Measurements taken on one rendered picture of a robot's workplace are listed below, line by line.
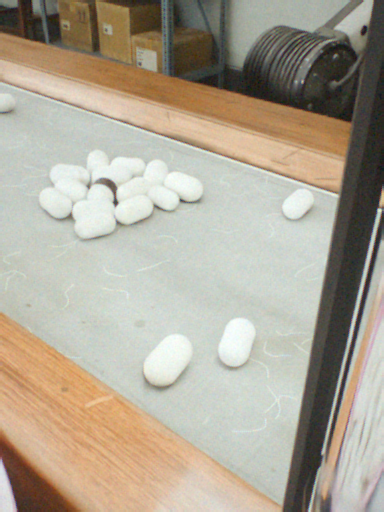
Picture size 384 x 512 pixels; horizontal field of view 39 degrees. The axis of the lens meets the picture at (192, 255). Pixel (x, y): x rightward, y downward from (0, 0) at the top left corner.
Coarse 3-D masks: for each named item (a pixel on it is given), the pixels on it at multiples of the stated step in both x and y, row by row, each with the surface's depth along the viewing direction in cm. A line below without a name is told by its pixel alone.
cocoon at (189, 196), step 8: (168, 176) 48; (176, 176) 48; (184, 176) 48; (168, 184) 48; (176, 184) 48; (184, 184) 47; (192, 184) 47; (200, 184) 47; (176, 192) 48; (184, 192) 47; (192, 192) 47; (200, 192) 47; (184, 200) 48; (192, 200) 48
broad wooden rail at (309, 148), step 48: (0, 48) 81; (48, 48) 81; (48, 96) 71; (96, 96) 67; (144, 96) 64; (192, 96) 64; (240, 96) 64; (192, 144) 58; (240, 144) 56; (288, 144) 53; (336, 144) 53; (336, 192) 50
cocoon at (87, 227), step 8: (88, 216) 43; (96, 216) 43; (104, 216) 43; (112, 216) 43; (80, 224) 42; (88, 224) 42; (96, 224) 42; (104, 224) 43; (112, 224) 43; (80, 232) 42; (88, 232) 42; (96, 232) 43; (104, 232) 43
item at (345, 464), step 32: (352, 128) 6; (352, 160) 6; (352, 192) 6; (352, 224) 6; (352, 256) 6; (352, 288) 7; (320, 320) 7; (320, 352) 7; (352, 352) 6; (320, 384) 7; (352, 384) 6; (320, 416) 8; (352, 416) 6; (320, 448) 8; (352, 448) 6; (288, 480) 9; (320, 480) 8; (352, 480) 7
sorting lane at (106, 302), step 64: (0, 128) 62; (64, 128) 62; (128, 128) 62; (0, 192) 50; (256, 192) 50; (320, 192) 50; (0, 256) 41; (64, 256) 41; (128, 256) 41; (192, 256) 41; (256, 256) 41; (320, 256) 42; (64, 320) 35; (128, 320) 35; (192, 320) 35; (256, 320) 36; (128, 384) 31; (192, 384) 31; (256, 384) 31; (256, 448) 28
